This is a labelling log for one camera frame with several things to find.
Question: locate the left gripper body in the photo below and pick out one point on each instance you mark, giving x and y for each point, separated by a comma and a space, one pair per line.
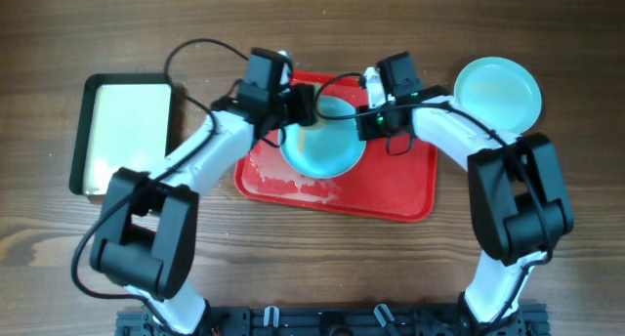
290, 104

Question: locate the light blue plate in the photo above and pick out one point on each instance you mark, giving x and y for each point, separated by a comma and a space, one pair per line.
501, 92
328, 149

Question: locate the light blue top plate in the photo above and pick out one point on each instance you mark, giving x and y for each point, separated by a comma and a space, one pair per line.
501, 92

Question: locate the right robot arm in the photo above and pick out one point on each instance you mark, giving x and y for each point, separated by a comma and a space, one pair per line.
518, 201

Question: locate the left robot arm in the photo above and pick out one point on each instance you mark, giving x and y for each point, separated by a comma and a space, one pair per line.
144, 240

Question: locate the red plastic tray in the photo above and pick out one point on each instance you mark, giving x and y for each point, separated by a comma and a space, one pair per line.
394, 180

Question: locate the dark green water tray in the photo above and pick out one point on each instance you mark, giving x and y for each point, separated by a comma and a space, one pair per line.
124, 121

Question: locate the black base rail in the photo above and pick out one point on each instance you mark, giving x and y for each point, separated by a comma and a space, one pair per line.
420, 320

